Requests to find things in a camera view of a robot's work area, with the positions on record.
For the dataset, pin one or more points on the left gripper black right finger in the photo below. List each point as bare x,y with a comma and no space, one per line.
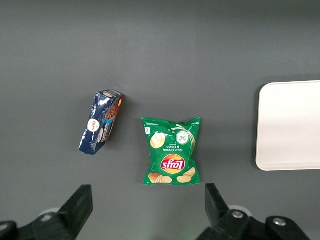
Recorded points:
222,220

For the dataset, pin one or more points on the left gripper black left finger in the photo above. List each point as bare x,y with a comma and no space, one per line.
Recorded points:
75,210

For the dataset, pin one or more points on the white rectangular tray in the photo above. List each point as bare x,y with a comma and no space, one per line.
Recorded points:
290,125

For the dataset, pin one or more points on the green Lay's chips bag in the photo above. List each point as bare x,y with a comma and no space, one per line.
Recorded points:
172,150

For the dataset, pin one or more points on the blue chocolate cookie box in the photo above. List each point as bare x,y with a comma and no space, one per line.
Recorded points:
96,125

